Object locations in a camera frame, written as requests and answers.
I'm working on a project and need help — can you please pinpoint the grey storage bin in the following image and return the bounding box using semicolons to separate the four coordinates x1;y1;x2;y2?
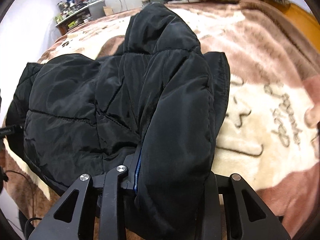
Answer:
88;0;105;20

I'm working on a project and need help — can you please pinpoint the cluttered side desk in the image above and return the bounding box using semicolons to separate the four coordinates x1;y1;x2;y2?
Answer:
55;4;93;35

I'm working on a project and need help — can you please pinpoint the black cable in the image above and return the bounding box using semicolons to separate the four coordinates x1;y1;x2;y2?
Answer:
3;169;43;238

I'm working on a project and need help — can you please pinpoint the wooden headboard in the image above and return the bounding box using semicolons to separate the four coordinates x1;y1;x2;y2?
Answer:
261;0;319;51

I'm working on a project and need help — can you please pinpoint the black puffer jacket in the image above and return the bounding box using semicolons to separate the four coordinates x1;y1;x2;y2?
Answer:
6;3;230;239

